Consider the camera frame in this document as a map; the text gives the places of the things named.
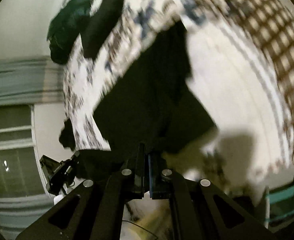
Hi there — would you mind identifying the black small garment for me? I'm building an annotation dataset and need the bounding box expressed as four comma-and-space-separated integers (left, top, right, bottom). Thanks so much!
93, 22, 215, 154

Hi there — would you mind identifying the window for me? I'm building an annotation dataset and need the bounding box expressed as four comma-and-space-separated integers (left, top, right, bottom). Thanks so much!
0, 105, 45, 202

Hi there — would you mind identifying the floral bed sheet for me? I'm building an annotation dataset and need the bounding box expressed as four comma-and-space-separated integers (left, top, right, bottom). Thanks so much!
63, 0, 294, 186

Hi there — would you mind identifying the teal folding stool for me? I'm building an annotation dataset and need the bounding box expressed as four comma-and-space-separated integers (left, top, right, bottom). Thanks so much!
262, 178, 294, 229

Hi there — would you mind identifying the grey striped curtain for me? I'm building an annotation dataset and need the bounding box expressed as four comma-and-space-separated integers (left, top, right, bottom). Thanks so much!
0, 56, 64, 106

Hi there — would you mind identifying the dark green quilt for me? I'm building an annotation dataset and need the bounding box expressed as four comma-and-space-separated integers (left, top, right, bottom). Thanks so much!
46, 0, 92, 65

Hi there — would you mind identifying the black folded garment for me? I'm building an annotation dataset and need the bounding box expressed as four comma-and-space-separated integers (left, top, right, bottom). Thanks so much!
80, 0, 124, 60

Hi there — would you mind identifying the black cable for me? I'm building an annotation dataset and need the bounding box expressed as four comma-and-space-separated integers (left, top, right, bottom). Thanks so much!
121, 219, 159, 240

